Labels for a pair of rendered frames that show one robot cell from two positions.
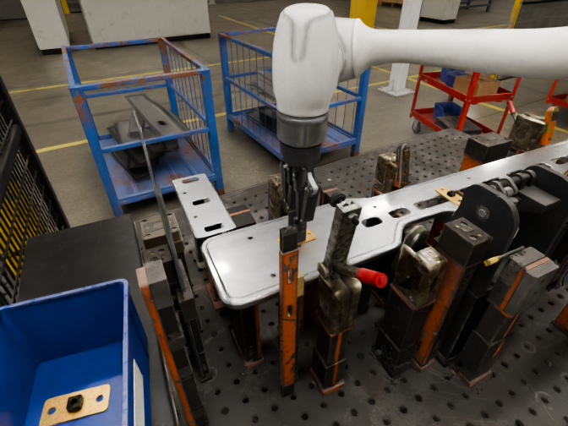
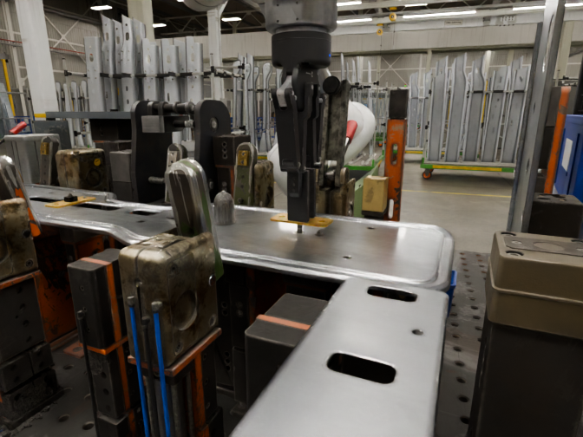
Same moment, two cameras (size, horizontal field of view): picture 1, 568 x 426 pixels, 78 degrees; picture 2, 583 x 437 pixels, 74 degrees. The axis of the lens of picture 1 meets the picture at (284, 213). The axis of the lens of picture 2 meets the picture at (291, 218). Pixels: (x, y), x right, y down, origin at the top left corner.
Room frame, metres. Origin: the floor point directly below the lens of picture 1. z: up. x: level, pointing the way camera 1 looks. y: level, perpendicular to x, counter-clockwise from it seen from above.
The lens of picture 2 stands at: (0.95, 0.36, 1.17)
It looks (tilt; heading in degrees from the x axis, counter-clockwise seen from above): 15 degrees down; 229
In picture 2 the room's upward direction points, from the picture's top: straight up
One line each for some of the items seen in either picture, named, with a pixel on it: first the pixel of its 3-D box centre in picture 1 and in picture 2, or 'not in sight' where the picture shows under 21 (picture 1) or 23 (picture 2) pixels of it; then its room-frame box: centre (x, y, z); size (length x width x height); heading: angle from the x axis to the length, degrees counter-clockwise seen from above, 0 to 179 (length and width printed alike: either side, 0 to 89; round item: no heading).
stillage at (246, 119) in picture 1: (288, 95); not in sight; (3.25, -0.05, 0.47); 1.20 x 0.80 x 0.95; 31
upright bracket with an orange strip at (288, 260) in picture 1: (287, 328); (389, 242); (0.41, -0.01, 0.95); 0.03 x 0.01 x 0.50; 115
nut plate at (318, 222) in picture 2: (297, 237); (301, 217); (0.60, -0.03, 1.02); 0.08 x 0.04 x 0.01; 115
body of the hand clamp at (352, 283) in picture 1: (332, 335); (332, 270); (0.45, -0.10, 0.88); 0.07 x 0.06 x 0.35; 25
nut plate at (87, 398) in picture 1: (75, 403); not in sight; (0.23, 0.28, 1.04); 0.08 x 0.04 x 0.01; 106
